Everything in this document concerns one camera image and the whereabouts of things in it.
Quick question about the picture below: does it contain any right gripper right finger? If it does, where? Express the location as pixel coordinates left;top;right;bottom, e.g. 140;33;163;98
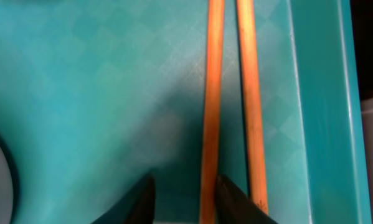
215;175;276;224

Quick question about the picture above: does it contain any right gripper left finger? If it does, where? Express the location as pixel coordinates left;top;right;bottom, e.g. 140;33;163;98
92;175;156;224

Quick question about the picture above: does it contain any teal serving tray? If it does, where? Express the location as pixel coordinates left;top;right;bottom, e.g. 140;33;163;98
0;0;372;223

